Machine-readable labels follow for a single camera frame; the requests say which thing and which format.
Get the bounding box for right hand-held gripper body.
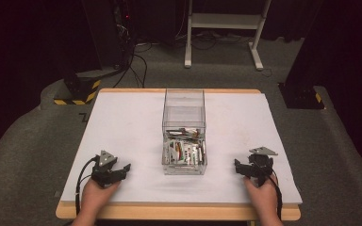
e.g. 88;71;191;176
244;146;279;188

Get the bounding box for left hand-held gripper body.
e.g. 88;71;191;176
90;150;124;189

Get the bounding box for person's left hand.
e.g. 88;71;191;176
80;177;123;221

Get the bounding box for person's right hand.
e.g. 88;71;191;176
242;173;281;222

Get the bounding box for white table cover sheet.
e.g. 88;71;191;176
59;91;304;205

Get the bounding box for clear plastic box with packets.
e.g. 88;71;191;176
161;123;208;176

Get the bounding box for pile of small packets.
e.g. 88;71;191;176
163;126;207;167

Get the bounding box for empty clear plastic box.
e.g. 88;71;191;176
162;88;207;130

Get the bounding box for black yellow striped stand base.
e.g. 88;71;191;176
53;69;103;106

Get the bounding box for dark equipment column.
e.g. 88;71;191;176
80;0;135;72

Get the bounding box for dark curtain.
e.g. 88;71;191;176
284;0;362;177

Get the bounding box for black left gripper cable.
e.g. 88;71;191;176
74;155;98;218

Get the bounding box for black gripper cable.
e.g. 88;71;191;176
257;163;284;220
74;155;98;218

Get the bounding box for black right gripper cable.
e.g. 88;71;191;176
257;163;284;220

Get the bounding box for black floor cables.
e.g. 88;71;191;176
112;29;267;89

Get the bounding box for white metal stand frame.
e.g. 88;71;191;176
184;0;272;72

